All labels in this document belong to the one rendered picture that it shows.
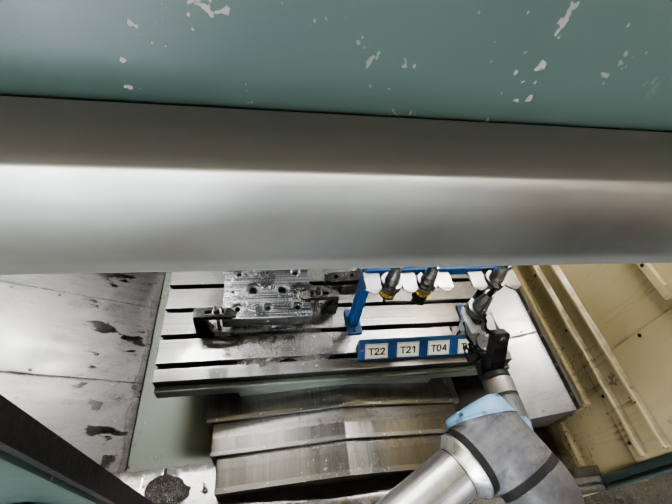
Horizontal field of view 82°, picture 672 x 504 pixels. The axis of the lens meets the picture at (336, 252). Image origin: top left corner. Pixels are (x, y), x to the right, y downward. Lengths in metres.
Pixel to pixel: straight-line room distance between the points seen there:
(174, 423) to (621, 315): 1.50
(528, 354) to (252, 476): 1.08
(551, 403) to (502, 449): 0.91
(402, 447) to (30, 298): 1.41
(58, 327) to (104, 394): 0.30
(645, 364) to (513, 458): 0.75
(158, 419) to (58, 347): 0.43
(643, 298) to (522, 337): 0.49
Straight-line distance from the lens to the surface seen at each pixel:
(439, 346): 1.40
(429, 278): 1.13
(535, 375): 1.67
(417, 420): 1.50
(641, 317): 1.42
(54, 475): 0.50
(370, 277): 1.13
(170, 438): 1.56
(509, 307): 1.78
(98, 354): 1.67
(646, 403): 1.46
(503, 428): 0.76
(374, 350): 1.32
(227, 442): 1.43
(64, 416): 1.60
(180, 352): 1.36
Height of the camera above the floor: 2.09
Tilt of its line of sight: 48 degrees down
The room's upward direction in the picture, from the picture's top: 11 degrees clockwise
